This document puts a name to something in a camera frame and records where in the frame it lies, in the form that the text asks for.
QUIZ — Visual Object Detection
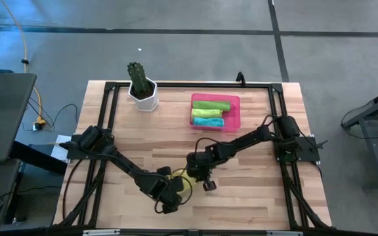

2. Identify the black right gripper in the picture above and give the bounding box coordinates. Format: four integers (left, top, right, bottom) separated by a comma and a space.
185, 151, 217, 192

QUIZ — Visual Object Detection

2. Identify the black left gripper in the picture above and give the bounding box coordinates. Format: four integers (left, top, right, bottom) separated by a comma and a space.
149, 166, 186, 215

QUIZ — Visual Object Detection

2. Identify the yellow microfiber towel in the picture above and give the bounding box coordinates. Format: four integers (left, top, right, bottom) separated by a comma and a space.
171, 168, 199, 195

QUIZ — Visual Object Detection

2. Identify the teal microfiber towel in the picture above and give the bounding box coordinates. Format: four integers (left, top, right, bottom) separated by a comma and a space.
192, 117, 225, 128

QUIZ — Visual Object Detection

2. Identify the pink translucent plastic basket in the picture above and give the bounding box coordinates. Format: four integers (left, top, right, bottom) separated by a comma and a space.
190, 93, 242, 133

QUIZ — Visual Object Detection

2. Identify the lime green microfiber towel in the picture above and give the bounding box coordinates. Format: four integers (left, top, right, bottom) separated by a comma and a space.
191, 108, 224, 119

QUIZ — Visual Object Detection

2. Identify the white faceted plant pot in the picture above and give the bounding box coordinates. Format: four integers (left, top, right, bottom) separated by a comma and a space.
127, 77, 160, 113

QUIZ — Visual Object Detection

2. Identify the white paper sheet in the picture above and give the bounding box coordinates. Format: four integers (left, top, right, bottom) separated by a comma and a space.
50, 134, 73, 162

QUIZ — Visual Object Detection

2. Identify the green cactus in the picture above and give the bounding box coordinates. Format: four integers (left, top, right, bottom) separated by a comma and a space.
127, 61, 151, 96

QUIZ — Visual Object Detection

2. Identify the black desk beam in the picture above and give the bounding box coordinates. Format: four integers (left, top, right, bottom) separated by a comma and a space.
9, 140, 69, 175

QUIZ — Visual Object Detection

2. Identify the yellow power plug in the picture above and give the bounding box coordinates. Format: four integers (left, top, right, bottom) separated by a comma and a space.
32, 118, 48, 131

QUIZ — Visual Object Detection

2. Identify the dark metal cart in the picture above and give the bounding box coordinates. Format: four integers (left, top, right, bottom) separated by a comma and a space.
341, 83, 378, 191

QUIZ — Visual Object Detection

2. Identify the grey desk top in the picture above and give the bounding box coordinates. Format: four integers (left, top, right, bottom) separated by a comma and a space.
0, 72, 38, 163

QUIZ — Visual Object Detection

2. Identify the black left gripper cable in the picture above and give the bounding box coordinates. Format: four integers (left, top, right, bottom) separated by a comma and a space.
154, 173, 194, 214

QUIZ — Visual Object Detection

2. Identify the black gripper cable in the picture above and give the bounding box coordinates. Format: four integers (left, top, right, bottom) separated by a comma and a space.
154, 173, 194, 214
171, 167, 190, 180

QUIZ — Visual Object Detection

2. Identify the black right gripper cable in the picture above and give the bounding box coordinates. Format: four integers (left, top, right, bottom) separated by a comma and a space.
171, 167, 190, 180

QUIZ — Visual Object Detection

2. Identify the black right forearm cable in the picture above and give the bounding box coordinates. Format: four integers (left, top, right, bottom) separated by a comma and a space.
194, 137, 225, 155

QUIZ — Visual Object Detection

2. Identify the silver table edge bracket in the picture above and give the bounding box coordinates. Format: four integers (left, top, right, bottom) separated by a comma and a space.
83, 229, 121, 236
266, 230, 304, 236

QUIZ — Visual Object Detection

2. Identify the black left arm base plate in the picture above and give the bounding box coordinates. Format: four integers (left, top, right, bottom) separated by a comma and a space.
66, 134, 111, 161

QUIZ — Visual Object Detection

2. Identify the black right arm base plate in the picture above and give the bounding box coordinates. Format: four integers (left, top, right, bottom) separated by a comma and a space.
272, 135, 322, 164

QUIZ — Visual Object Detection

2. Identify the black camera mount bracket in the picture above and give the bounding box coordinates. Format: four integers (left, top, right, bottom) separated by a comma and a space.
235, 71, 247, 87

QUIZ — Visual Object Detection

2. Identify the thin black floor cable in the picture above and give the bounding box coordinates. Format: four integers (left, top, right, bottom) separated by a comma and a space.
27, 97, 80, 132

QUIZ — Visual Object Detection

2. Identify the black cart cable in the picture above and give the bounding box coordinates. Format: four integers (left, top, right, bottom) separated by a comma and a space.
340, 100, 378, 140

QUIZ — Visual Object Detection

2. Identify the orange floor cable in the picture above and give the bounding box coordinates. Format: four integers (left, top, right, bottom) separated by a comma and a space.
0, 0, 45, 124

